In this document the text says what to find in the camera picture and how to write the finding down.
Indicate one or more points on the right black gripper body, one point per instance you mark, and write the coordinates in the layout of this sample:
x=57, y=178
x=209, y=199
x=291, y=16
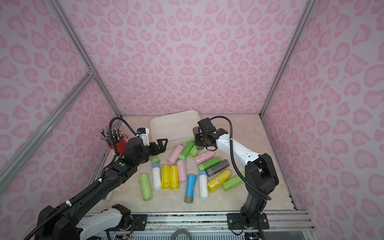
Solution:
x=202, y=139

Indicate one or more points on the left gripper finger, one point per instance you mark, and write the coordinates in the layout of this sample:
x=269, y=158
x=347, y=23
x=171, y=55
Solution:
x=162, y=144
x=159, y=150

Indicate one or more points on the yellow roll right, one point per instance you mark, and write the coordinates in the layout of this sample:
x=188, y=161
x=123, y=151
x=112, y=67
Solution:
x=174, y=178

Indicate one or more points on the yellow roll with label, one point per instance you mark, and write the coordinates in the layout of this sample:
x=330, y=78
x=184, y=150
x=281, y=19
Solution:
x=215, y=183

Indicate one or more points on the dark green roll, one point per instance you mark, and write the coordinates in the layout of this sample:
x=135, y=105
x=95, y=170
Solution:
x=155, y=159

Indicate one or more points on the pink roll upper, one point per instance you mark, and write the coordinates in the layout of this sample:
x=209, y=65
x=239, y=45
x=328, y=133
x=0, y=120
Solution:
x=173, y=158

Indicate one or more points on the light green roll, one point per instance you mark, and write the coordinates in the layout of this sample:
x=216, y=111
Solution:
x=145, y=186
x=193, y=152

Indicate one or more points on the grey roll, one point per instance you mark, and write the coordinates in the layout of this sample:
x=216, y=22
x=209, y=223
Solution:
x=217, y=168
x=195, y=131

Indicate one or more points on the white plastic storage box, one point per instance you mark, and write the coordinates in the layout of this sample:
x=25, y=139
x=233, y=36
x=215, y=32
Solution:
x=177, y=128

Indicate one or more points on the pink roll lower middle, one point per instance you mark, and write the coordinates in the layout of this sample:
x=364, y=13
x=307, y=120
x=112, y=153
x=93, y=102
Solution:
x=182, y=171

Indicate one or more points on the red pen holder cup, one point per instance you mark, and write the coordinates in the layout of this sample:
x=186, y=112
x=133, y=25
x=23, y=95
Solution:
x=120, y=147

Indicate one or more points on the white roll blue cap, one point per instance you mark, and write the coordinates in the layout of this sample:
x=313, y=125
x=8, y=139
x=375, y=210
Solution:
x=203, y=185
x=157, y=180

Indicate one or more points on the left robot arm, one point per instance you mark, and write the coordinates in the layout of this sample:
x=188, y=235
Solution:
x=59, y=223

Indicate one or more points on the bundle of pens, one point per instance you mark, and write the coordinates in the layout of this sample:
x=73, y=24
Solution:
x=111, y=135

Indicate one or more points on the pink roll with label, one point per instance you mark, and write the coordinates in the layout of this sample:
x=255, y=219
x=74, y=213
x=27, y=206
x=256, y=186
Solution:
x=202, y=158

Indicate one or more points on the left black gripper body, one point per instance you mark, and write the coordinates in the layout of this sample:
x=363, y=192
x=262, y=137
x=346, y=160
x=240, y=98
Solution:
x=153, y=147

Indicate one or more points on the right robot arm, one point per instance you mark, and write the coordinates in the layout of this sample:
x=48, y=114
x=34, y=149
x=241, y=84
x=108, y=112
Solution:
x=256, y=171

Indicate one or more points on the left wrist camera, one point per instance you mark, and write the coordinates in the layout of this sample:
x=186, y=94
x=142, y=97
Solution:
x=143, y=133

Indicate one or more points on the yellow roll left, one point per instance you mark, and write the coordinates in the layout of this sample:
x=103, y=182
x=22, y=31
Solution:
x=166, y=177

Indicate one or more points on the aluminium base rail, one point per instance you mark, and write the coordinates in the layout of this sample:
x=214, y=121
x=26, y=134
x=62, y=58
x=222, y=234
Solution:
x=275, y=225

